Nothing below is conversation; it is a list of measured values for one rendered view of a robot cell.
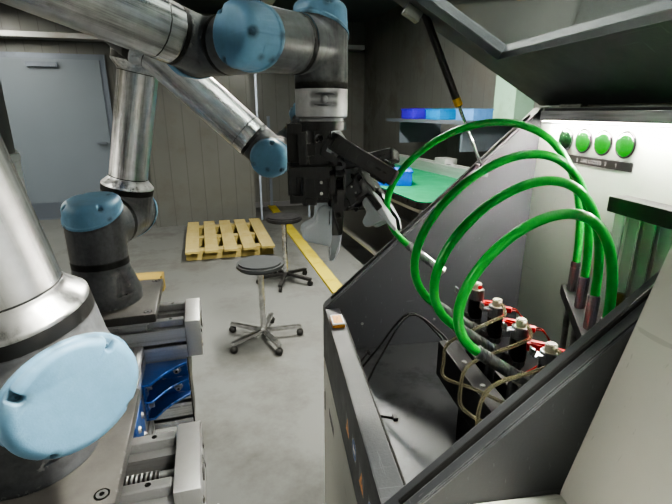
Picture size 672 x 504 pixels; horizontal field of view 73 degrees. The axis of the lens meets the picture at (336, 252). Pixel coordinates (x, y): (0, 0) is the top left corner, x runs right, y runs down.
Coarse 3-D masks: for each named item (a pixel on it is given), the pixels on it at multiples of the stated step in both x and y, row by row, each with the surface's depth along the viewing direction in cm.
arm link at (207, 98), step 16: (144, 64) 85; (160, 64) 84; (160, 80) 86; (176, 80) 84; (192, 80) 84; (208, 80) 86; (176, 96) 88; (192, 96) 85; (208, 96) 85; (224, 96) 86; (208, 112) 86; (224, 112) 86; (240, 112) 87; (224, 128) 87; (240, 128) 87; (256, 128) 88; (240, 144) 88; (256, 144) 86; (272, 144) 86; (256, 160) 87; (272, 160) 87; (272, 176) 88
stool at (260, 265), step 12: (240, 264) 278; (252, 264) 278; (264, 264) 278; (276, 264) 278; (264, 300) 291; (264, 312) 293; (240, 324) 304; (264, 324) 295; (300, 324) 304; (252, 336) 290
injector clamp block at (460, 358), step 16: (448, 352) 90; (464, 352) 90; (448, 368) 90; (480, 368) 90; (448, 384) 90; (480, 384) 79; (464, 400) 83; (464, 416) 83; (480, 416) 76; (464, 432) 83
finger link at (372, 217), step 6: (366, 198) 95; (378, 198) 93; (366, 204) 95; (384, 204) 94; (366, 210) 95; (372, 210) 94; (378, 210) 92; (384, 210) 92; (366, 216) 95; (372, 216) 94; (378, 216) 93; (384, 216) 92; (390, 216) 92; (366, 222) 95; (372, 222) 94; (378, 222) 93; (390, 222) 92; (396, 228) 93
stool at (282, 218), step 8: (272, 216) 380; (280, 216) 380; (288, 216) 380; (296, 216) 380; (280, 224) 371; (280, 272) 398; (288, 272) 398; (296, 272) 407; (304, 272) 416; (256, 280) 394; (280, 280) 383; (280, 288) 375
